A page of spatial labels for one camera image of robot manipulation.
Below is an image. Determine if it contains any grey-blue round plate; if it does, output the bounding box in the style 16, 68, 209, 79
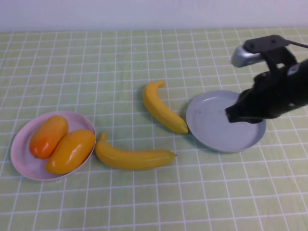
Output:
185, 90, 267, 153

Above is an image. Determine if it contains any orange-red blushed mango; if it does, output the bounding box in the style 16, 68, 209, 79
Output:
29, 115, 69, 160

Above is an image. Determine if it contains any long yellow banana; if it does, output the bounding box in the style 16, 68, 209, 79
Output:
94, 132, 177, 171

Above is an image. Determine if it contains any green checked tablecloth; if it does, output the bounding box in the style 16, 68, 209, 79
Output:
0, 26, 308, 231

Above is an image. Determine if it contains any plain yellow mango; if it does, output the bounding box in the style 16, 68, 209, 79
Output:
45, 128, 96, 175

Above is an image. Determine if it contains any short curved yellow banana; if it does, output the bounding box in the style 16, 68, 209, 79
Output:
142, 80, 189, 134

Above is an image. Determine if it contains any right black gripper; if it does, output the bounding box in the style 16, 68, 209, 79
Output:
225, 49, 308, 125

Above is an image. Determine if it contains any pink round plate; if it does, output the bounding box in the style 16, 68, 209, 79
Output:
10, 110, 97, 181

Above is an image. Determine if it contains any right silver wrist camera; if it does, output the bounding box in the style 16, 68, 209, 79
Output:
231, 35, 293, 68

